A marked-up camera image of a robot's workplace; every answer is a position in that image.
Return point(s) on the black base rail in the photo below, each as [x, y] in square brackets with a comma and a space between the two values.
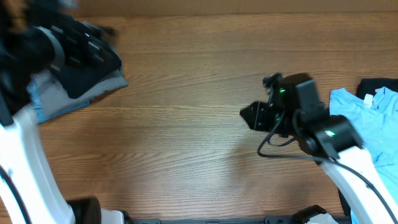
[265, 220]

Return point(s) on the black garment under pile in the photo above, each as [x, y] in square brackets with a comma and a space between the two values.
[370, 85]

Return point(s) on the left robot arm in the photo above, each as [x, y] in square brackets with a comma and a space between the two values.
[28, 189]

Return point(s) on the grey folded shorts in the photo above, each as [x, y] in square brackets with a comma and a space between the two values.
[53, 95]

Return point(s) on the blue denim folded garment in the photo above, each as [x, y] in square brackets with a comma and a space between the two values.
[33, 90]

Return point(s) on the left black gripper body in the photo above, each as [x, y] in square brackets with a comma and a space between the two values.
[71, 57]

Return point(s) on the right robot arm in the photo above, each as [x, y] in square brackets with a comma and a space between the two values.
[331, 141]

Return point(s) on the light blue t-shirt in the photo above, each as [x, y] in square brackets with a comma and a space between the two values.
[370, 130]

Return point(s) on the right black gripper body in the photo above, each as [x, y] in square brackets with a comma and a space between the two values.
[263, 117]

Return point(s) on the black t-shirt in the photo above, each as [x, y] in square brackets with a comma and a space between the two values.
[77, 81]

